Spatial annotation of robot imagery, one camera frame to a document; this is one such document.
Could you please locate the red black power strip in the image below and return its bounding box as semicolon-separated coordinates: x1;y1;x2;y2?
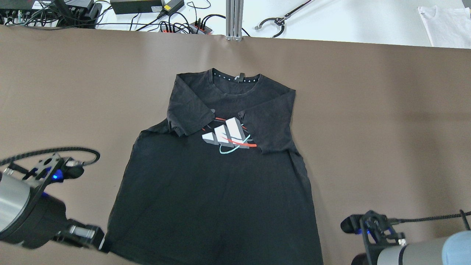
155;22;213;35

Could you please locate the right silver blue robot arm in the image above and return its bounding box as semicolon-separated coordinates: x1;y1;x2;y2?
351;230;471;265

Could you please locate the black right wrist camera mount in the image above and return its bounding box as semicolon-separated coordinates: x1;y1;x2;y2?
340;210;407;255

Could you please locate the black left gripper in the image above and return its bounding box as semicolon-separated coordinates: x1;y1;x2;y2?
1;193;111;254

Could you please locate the black printed t-shirt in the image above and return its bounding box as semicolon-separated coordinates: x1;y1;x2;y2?
105;68;323;265

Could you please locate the white folded t-shirt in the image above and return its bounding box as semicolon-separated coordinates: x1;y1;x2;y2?
417;6;471;49

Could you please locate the aluminium frame post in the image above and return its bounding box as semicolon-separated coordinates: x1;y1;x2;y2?
225;0;244;41

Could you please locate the black power adapter brick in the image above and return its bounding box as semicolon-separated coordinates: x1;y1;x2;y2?
109;0;165;15

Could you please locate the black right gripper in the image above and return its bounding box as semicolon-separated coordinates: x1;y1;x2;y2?
351;252;378;265

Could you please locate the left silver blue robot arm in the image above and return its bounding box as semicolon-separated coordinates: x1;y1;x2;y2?
0;174;105;251

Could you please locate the metal reacher grabber tool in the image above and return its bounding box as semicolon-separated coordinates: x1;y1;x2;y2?
254;0;314;38

